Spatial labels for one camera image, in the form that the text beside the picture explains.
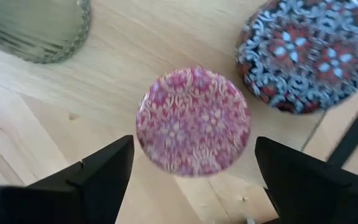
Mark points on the green ribbed glass candle holder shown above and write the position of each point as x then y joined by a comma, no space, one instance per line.
36,28

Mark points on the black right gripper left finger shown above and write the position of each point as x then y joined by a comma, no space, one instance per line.
73,196

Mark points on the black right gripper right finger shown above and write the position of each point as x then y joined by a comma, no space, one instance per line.
315,193

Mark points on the pink patterned round tin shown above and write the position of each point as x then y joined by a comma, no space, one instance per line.
193,121

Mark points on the wooden shelf riser black frame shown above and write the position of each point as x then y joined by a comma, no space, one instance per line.
120,77

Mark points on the blue red patterned round tin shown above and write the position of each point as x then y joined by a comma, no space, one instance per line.
306,56

